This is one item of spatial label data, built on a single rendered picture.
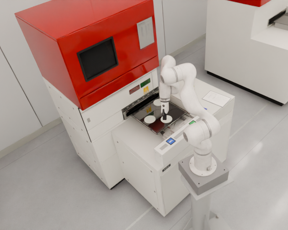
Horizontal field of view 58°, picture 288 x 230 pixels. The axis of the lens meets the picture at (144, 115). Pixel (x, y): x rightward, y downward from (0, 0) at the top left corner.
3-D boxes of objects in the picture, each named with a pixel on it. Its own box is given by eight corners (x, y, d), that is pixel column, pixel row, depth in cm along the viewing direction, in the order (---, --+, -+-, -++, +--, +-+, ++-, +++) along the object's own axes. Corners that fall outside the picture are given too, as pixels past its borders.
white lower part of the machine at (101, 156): (78, 158, 327) (56, 108, 272) (129, 123, 362) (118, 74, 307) (111, 194, 283) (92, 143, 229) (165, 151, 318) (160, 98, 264)
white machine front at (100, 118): (90, 142, 230) (77, 107, 204) (157, 97, 265) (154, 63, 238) (92, 143, 229) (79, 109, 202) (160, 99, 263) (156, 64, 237)
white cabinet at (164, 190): (125, 182, 292) (110, 132, 238) (184, 135, 333) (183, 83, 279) (165, 222, 253) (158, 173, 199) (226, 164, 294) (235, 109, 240)
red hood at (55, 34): (42, 76, 245) (13, 13, 205) (111, 42, 279) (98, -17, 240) (82, 111, 199) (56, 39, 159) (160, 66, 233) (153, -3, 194)
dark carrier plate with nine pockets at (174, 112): (131, 114, 240) (131, 114, 239) (158, 96, 254) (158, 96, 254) (157, 133, 219) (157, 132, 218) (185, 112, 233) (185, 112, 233)
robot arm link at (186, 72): (196, 143, 166) (218, 133, 168) (202, 141, 154) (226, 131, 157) (166, 71, 172) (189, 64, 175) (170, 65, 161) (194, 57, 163)
